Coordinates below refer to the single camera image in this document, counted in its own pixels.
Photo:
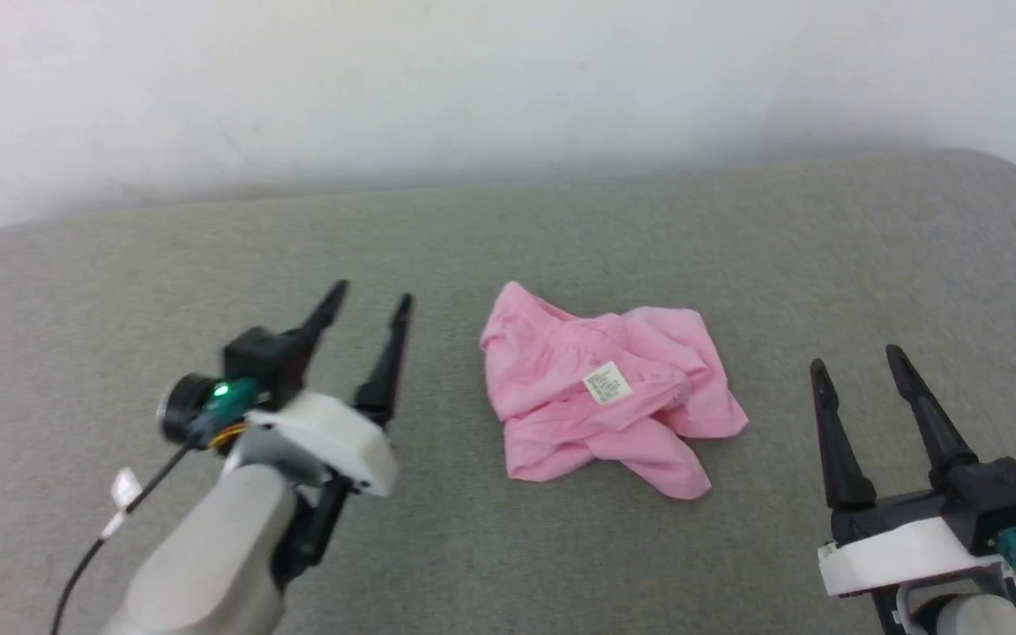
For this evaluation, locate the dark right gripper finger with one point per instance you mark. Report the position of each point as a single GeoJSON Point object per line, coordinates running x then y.
{"type": "Point", "coordinates": [839, 441]}
{"type": "Point", "coordinates": [930, 414]}

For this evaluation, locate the grey fabric sofa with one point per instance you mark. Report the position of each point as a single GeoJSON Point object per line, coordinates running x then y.
{"type": "Point", "coordinates": [561, 547]}

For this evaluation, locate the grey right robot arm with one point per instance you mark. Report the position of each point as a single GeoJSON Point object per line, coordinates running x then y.
{"type": "Point", "coordinates": [967, 617]}

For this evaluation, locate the pink elastic-waist garment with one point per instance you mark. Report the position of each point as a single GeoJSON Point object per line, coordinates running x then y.
{"type": "Point", "coordinates": [561, 388]}

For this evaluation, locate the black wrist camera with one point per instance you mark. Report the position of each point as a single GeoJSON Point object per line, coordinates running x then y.
{"type": "Point", "coordinates": [248, 375]}
{"type": "Point", "coordinates": [1002, 507]}

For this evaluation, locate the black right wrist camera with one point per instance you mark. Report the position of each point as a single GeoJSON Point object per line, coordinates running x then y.
{"type": "Point", "coordinates": [1002, 507]}

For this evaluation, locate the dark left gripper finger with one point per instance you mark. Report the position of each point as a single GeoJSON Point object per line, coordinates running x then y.
{"type": "Point", "coordinates": [324, 316]}
{"type": "Point", "coordinates": [389, 366]}

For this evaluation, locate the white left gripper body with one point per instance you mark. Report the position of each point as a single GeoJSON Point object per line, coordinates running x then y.
{"type": "Point", "coordinates": [332, 437]}

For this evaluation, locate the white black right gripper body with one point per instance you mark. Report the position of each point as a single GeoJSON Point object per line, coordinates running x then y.
{"type": "Point", "coordinates": [900, 547]}

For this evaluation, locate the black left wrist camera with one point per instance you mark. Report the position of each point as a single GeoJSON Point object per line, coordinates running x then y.
{"type": "Point", "coordinates": [248, 375]}

